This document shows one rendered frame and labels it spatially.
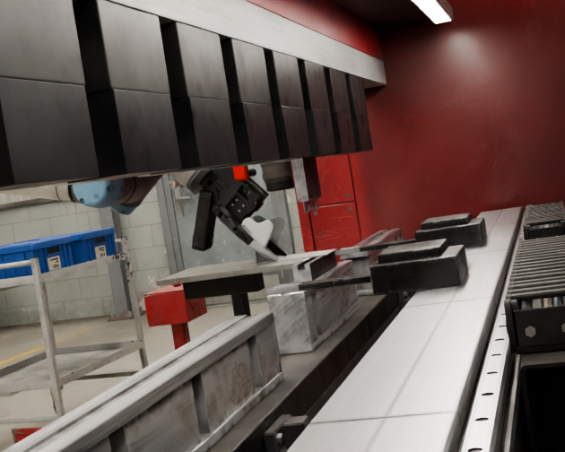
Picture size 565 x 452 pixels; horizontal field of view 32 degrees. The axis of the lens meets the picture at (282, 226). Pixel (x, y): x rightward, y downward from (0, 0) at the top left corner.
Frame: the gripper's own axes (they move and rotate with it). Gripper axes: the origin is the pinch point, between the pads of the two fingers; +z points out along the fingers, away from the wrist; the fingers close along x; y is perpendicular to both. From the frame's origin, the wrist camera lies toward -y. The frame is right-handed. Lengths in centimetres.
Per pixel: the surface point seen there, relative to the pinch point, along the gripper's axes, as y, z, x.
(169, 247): -261, -172, 702
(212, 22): 32, -18, -53
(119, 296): -329, -179, 692
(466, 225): 27.9, 22.1, -6.6
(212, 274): -7.4, -5.0, -9.8
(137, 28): 30, -16, -77
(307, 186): 14.7, -2.7, -5.6
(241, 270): -3.1, -1.5, -9.8
